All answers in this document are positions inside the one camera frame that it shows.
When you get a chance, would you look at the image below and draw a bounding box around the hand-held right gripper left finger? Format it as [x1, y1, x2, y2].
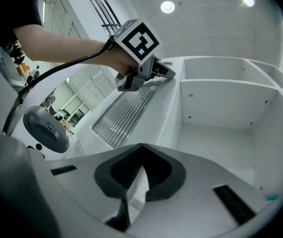
[46, 144, 142, 225]

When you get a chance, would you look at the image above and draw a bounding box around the person's left forearm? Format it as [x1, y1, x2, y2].
[13, 25, 107, 66]

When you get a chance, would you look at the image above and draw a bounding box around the person's left hand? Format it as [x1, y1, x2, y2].
[101, 44, 140, 76]

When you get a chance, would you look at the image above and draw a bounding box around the white ribbed-glass cabinet door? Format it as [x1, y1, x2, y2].
[76, 57, 185, 158]

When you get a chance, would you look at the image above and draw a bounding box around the grey round disc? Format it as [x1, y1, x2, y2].
[23, 105, 70, 154]

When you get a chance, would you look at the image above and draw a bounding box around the person's black shirt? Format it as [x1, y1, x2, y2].
[0, 0, 44, 49]

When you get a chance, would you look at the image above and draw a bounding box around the white open cabinet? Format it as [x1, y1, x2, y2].
[175, 56, 283, 200]

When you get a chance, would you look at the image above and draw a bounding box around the black cable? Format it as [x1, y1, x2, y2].
[2, 35, 116, 135]

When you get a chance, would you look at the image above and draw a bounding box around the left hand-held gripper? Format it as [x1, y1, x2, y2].
[113, 18, 177, 92]

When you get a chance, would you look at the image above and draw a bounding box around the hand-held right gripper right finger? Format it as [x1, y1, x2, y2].
[126, 144, 279, 238]

